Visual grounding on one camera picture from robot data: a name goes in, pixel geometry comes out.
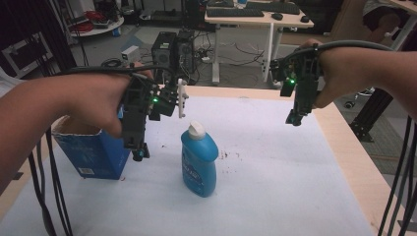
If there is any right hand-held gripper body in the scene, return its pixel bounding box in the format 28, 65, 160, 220
279, 44, 325, 128

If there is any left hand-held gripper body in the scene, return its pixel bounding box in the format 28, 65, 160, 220
121, 77, 180, 162

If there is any blue cardboard box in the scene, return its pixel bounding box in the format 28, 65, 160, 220
51, 104, 132, 181

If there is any blue bottle with white cap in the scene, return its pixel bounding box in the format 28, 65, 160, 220
180, 119, 219, 199

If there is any person's right hand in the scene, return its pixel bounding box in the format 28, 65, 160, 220
299, 37, 362, 109

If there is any person's left hand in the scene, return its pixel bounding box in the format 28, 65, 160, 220
62, 62, 155, 139

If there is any black computer tower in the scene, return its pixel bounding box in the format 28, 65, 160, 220
150, 29, 196, 85

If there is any light desk with white legs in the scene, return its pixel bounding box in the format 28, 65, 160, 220
204, 2, 315, 85

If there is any white power adapter box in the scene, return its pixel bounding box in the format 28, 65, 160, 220
120, 44, 142, 63

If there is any black keyboard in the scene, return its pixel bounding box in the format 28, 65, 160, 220
206, 7, 266, 19
245, 1, 302, 16

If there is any black metal stand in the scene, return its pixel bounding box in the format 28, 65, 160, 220
348, 88, 394, 144

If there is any round white table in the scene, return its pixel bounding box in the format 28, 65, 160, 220
69, 16, 126, 38

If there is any white foam mat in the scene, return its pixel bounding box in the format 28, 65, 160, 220
0, 94, 377, 236

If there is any black framed panel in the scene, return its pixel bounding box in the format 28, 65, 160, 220
0, 31, 54, 79

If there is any right gripper grey cable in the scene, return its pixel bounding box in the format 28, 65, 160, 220
288, 39, 394, 62

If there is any red cable coil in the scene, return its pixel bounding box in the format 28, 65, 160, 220
73, 10, 107, 33

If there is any black hanging cable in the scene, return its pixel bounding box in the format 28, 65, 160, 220
27, 127, 74, 236
377, 115, 417, 236

